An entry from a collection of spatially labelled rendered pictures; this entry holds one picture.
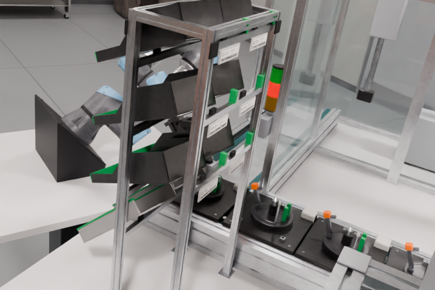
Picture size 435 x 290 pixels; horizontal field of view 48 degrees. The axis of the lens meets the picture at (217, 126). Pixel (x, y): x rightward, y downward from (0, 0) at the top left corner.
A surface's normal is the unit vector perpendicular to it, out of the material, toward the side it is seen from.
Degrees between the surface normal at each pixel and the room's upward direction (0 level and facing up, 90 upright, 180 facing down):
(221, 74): 65
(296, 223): 0
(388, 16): 90
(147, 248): 0
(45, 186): 0
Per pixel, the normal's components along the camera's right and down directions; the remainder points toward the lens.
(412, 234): 0.14, -0.90
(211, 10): 0.77, -0.06
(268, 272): -0.47, 0.30
